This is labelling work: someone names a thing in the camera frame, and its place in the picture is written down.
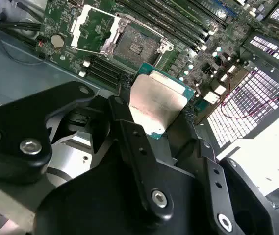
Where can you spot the metal CPU socket cover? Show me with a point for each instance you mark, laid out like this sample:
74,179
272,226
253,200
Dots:
112,36

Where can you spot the silver CPU with green edge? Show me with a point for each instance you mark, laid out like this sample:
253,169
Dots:
159,100

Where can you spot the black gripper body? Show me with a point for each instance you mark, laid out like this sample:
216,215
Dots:
92,203

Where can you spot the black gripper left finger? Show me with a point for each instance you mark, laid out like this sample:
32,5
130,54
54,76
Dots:
14,122

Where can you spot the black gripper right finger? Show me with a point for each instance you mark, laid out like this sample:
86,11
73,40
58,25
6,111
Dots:
217,176

